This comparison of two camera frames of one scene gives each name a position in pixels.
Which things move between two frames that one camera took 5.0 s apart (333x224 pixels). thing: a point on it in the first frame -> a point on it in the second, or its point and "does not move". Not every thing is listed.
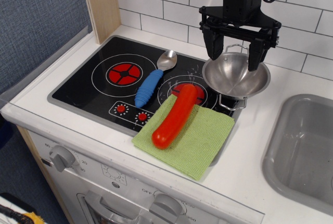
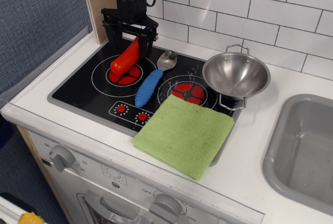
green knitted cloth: (194, 146) does not move
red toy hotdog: (167, 129) -> (127, 59)
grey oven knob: (166, 208) does not move
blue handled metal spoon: (165, 60) does not move
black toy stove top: (102, 79) does not move
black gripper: (240, 15) -> (130, 16)
